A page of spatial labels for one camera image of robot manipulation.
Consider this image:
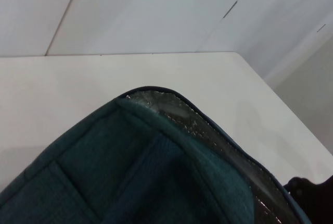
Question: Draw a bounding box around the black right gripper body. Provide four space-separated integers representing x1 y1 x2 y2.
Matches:
283 176 333 224

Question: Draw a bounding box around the dark teal insulated lunch bag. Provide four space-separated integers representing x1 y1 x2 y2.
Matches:
0 86 304 224

